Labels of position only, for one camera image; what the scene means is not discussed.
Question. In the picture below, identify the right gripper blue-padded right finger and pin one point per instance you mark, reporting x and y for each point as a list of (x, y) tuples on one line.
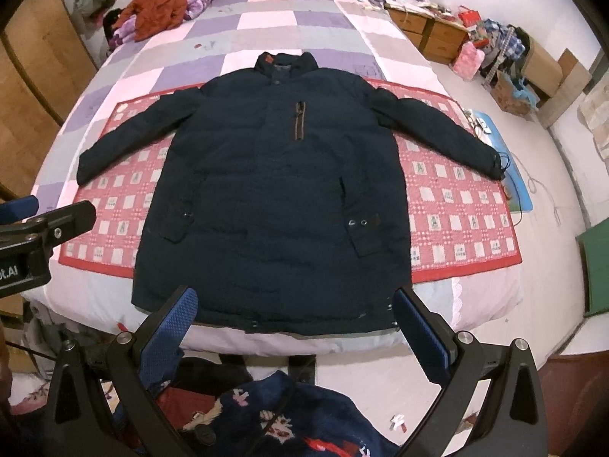
[(512, 419)]

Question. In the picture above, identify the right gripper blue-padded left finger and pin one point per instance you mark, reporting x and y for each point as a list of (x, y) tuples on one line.
[(102, 399)]

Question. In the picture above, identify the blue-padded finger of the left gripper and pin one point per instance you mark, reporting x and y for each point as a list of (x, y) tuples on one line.
[(18, 210)]

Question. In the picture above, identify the dark navy padded jacket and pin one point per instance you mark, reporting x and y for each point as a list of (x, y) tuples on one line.
[(281, 200)]

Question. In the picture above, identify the blue plaid clothes pile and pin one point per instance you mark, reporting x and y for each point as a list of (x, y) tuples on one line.
[(498, 40)]

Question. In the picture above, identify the purple pink checkered bedsheet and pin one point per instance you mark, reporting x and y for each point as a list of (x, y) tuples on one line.
[(230, 35)]

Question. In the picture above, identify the wooden wardrobe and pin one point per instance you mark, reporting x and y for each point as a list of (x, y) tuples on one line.
[(44, 69)]

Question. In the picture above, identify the navy floral garment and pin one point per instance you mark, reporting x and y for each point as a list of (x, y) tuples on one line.
[(219, 410)]

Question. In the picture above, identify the green board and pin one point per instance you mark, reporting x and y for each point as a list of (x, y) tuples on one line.
[(594, 252)]

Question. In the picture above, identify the red white patterned mat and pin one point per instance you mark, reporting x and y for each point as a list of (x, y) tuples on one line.
[(460, 221)]

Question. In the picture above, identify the light blue pad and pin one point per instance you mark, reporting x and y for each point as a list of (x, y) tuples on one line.
[(514, 186)]

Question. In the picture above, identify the rust orange garment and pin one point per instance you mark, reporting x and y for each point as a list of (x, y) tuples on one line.
[(143, 19)]

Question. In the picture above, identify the cardboard box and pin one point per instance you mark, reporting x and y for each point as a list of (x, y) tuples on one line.
[(561, 81)]

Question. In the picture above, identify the pink bag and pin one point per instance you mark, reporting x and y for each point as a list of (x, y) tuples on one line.
[(468, 61)]

